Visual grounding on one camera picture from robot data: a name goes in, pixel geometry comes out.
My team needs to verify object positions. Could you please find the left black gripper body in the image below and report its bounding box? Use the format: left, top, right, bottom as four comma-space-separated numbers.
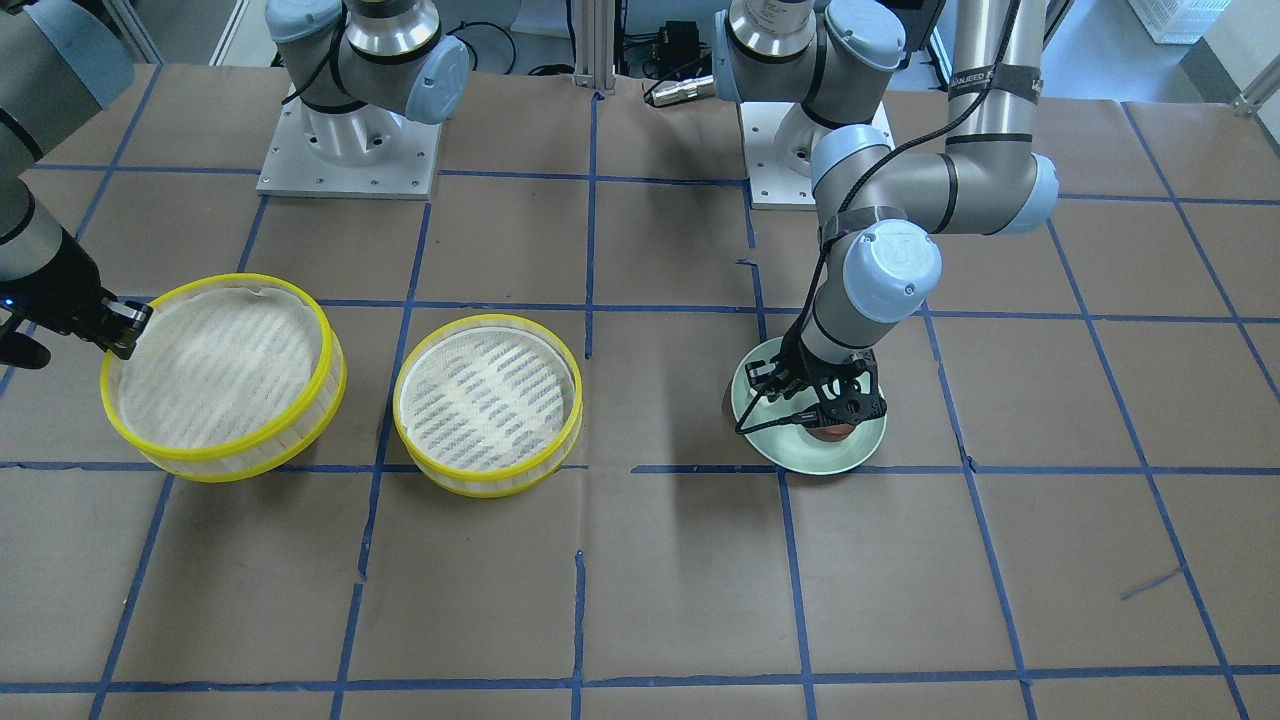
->
771, 334, 887, 429

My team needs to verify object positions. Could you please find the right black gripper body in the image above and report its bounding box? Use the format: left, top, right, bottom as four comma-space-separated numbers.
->
1, 231, 116, 370

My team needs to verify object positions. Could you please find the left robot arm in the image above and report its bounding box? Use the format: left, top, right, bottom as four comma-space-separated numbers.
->
712, 1, 1059, 436

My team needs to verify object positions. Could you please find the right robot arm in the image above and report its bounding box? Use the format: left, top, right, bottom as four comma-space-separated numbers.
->
1, 1, 471, 370

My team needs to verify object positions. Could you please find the white steamer cloth top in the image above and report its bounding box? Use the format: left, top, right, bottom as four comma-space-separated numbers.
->
111, 286, 323, 448

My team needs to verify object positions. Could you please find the white steamer cloth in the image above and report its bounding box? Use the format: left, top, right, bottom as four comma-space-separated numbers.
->
111, 286, 323, 448
399, 327, 573, 471

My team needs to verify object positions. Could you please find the white steamer cloth bottom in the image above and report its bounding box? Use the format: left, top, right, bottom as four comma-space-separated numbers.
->
399, 327, 573, 471

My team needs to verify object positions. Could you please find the brown bun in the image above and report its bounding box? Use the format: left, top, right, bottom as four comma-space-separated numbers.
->
806, 424, 856, 443

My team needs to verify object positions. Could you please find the green plate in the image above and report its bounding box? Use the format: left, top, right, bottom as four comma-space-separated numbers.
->
728, 337, 887, 475

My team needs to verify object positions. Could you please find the silver connector plug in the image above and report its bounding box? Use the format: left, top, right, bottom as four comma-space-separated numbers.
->
643, 76, 716, 108

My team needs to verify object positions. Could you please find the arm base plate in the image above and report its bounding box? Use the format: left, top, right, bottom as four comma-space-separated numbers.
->
256, 99, 443, 201
739, 100, 893, 213

